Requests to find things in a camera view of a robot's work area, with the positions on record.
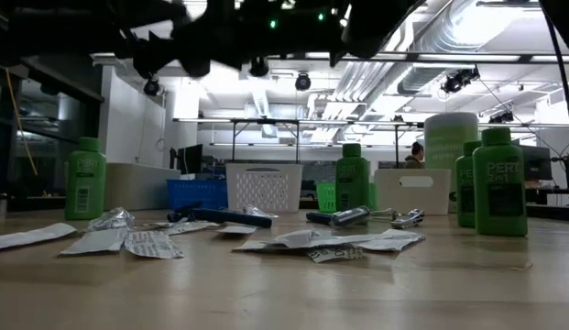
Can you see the person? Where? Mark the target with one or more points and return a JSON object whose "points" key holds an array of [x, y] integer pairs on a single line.
{"points": [[416, 156]]}

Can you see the grey plastic bin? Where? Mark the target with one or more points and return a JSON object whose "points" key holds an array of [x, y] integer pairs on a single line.
{"points": [[142, 188]]}

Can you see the shiny silver wrapped item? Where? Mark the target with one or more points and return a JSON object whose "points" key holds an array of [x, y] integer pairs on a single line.
{"points": [[259, 212]]}

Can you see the silver ceiling duct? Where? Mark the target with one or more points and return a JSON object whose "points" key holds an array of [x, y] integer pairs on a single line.
{"points": [[449, 36]]}

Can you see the green Pert shampoo bottle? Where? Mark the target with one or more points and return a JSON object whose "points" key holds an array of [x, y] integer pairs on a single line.
{"points": [[85, 183], [353, 183], [499, 192], [465, 192]]}

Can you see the black ceiling spotlight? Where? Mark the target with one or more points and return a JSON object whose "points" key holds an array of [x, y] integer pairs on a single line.
{"points": [[303, 81], [151, 87]]}

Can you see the white packet with black print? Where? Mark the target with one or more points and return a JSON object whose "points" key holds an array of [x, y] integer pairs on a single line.
{"points": [[334, 253], [192, 227], [153, 245]]}

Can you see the white perforated plastic basket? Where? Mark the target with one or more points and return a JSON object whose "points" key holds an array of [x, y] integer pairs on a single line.
{"points": [[265, 188]]}

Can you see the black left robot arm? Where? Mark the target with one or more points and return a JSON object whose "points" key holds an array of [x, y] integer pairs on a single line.
{"points": [[46, 27]]}

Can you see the black computer monitor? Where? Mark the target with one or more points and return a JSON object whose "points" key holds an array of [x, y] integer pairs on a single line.
{"points": [[192, 158], [538, 162]]}

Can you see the crumpled shiny foil packet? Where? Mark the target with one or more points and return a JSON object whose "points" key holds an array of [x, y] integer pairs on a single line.
{"points": [[111, 219]]}

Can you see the white plastic bin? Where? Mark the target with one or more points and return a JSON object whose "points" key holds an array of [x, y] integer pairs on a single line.
{"points": [[412, 197]]}

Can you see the blue plastic basket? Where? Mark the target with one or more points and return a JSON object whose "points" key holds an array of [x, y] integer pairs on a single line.
{"points": [[197, 192]]}

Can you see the green disinfecting wipes canister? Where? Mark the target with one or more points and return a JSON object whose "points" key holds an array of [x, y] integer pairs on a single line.
{"points": [[449, 142]]}

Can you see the blue disposable razor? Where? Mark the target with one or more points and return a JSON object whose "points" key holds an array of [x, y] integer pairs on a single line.
{"points": [[348, 216], [233, 217]]}

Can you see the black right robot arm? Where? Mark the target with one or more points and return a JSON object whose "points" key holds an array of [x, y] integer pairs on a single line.
{"points": [[380, 27]]}

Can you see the green plastic basket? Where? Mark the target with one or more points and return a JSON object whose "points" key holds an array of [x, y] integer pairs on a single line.
{"points": [[325, 197]]}

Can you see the black ceiling light fixture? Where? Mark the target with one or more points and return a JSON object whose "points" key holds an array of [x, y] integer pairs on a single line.
{"points": [[501, 118]]}

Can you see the small metal cup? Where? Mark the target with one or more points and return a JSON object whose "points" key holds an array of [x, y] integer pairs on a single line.
{"points": [[1, 206]]}

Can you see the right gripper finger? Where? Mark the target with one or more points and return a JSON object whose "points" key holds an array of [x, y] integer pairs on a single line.
{"points": [[169, 48], [144, 62]]}

